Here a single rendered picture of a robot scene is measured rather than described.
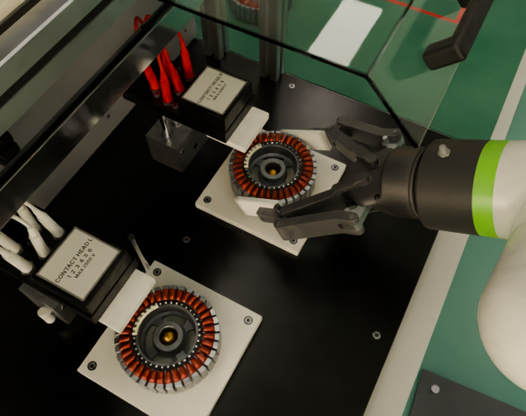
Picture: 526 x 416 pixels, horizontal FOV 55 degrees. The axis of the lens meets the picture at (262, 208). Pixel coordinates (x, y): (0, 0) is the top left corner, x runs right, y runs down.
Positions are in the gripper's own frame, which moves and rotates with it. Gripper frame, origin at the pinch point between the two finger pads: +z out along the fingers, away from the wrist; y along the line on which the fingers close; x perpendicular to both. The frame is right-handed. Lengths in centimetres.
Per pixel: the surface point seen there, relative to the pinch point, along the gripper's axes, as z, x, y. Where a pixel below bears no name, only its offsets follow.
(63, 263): 2.5, 14.0, -24.9
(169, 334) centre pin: 0.3, -0.1, -24.0
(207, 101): 1.3, 13.3, -1.9
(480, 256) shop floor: 3, -92, 52
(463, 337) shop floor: 1, -93, 26
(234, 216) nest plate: 3.5, -1.5, -6.8
